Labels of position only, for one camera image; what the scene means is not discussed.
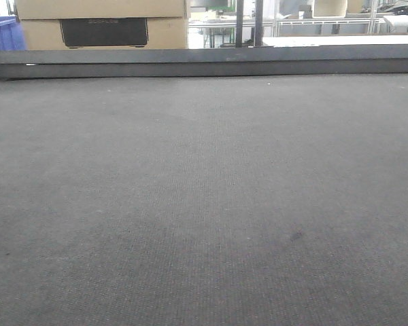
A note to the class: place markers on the white background workbench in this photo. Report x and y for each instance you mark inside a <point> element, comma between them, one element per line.
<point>336,40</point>

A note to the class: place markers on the upper cardboard box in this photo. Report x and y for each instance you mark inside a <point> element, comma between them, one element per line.
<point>63,9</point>

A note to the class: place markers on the black vertical pole left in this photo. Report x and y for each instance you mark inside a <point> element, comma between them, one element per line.
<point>239,23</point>

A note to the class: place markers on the dark metal table rail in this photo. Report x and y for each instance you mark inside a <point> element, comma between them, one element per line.
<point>225,62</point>

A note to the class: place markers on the black vertical pole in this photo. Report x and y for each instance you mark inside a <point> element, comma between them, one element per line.
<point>239,23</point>
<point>258,29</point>

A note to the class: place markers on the lower cardboard box black label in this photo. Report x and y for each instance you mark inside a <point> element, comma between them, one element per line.
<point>163,33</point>

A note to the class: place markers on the grey fabric table mat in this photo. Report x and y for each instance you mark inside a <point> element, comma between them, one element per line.
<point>204,201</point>

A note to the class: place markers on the blue plastic crate background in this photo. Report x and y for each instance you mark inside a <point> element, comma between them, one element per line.
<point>11,35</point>

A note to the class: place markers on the black vertical pole right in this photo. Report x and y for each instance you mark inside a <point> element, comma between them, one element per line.
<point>258,29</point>

